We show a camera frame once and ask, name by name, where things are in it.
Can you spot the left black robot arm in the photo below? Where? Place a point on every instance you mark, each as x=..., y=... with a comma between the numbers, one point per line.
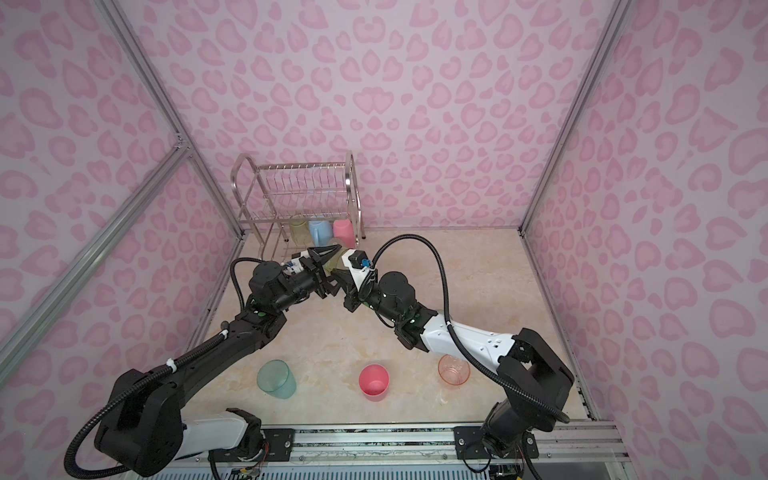
x=141, y=428

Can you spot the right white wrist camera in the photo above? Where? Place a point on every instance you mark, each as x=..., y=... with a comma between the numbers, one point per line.
x=361, y=267

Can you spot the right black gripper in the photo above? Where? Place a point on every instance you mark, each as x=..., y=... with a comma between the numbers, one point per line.
x=355, y=295

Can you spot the pink plastic cup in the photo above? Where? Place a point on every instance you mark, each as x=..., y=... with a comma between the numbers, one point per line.
x=344, y=231
x=374, y=381

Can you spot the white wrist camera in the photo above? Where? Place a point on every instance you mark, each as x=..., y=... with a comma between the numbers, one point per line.
x=361, y=267
x=293, y=266

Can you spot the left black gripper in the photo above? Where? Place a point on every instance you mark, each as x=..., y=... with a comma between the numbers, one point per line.
x=321, y=282

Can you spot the chrome wire dish rack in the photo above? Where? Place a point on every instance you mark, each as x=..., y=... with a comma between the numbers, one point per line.
x=271, y=197

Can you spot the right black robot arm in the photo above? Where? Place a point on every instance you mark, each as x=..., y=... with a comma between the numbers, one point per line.
x=535, y=380

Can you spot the teal plastic cup left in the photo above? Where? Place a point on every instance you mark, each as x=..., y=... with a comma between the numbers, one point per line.
x=276, y=379

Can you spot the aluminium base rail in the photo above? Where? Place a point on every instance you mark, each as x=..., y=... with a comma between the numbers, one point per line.
x=577, y=450

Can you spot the clear peach plastic cup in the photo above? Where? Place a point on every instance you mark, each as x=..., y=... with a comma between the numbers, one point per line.
x=453, y=371

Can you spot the left aluminium frame beam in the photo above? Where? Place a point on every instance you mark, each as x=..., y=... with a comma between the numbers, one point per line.
x=38, y=320

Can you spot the green plastic cup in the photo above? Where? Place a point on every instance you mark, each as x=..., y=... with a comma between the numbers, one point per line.
x=300, y=231
x=344, y=262

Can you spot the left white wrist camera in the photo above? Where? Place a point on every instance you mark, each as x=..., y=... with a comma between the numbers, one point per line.
x=293, y=266

